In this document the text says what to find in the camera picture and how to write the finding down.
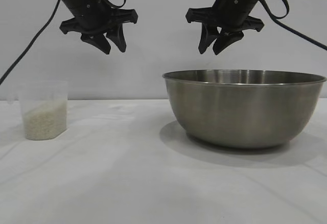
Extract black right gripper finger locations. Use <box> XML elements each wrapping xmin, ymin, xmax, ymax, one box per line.
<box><xmin>212</xmin><ymin>31</ymin><xmax>243</xmax><ymax>56</ymax></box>
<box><xmin>198</xmin><ymin>23</ymin><xmax>220</xmax><ymax>55</ymax></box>

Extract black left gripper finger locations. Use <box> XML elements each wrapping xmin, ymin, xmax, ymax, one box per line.
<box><xmin>81</xmin><ymin>32</ymin><xmax>112</xmax><ymax>55</ymax></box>
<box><xmin>106</xmin><ymin>24</ymin><xmax>127</xmax><ymax>53</ymax></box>

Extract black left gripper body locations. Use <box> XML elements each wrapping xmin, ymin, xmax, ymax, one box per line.
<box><xmin>59</xmin><ymin>0</ymin><xmax>140</xmax><ymax>35</ymax></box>

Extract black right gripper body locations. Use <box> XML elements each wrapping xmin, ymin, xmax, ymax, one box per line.
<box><xmin>185</xmin><ymin>0</ymin><xmax>265</xmax><ymax>34</ymax></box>

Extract stainless steel mixing bowl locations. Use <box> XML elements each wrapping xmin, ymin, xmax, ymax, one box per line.
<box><xmin>162</xmin><ymin>69</ymin><xmax>327</xmax><ymax>149</ymax></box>

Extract clear plastic measuring cup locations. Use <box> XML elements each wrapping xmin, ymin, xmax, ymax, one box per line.
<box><xmin>7</xmin><ymin>80</ymin><xmax>69</xmax><ymax>141</ymax></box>

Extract white rice grains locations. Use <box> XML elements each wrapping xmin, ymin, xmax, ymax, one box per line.
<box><xmin>23</xmin><ymin>100</ymin><xmax>68</xmax><ymax>140</ymax></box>

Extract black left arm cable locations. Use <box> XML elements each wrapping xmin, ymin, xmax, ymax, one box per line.
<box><xmin>0</xmin><ymin>0</ymin><xmax>128</xmax><ymax>85</ymax></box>

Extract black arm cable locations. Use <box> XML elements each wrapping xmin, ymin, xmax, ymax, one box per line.
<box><xmin>260</xmin><ymin>0</ymin><xmax>327</xmax><ymax>51</ymax></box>
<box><xmin>0</xmin><ymin>0</ymin><xmax>128</xmax><ymax>85</ymax></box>

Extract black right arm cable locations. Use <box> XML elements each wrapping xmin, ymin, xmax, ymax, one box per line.
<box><xmin>260</xmin><ymin>0</ymin><xmax>327</xmax><ymax>51</ymax></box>

